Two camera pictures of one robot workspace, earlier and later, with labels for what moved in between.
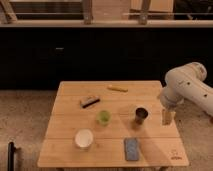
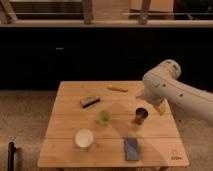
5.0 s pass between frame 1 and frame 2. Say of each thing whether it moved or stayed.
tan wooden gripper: moved
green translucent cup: stayed
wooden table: stayed
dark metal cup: stayed
